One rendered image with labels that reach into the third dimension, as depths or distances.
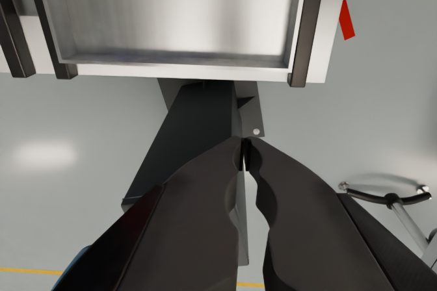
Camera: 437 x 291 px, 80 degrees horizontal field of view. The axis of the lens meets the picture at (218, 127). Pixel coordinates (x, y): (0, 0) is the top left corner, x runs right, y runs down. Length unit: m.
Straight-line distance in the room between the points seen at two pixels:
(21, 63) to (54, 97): 1.18
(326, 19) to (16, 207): 2.16
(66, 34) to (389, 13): 1.22
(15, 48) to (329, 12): 0.36
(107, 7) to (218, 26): 0.13
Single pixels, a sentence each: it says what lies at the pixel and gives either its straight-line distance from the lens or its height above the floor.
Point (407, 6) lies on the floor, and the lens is 1.39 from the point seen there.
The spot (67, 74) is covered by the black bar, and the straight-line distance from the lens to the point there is 0.37.
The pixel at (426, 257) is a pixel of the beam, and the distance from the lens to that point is 1.51.
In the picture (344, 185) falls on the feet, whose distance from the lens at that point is 1.69.
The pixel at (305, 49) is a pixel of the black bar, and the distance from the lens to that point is 0.32.
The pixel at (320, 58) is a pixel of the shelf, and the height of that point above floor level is 0.88.
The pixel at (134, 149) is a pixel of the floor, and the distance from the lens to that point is 1.54.
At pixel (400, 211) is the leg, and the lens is 1.65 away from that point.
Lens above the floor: 1.20
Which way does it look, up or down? 61 degrees down
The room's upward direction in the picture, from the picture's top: 174 degrees counter-clockwise
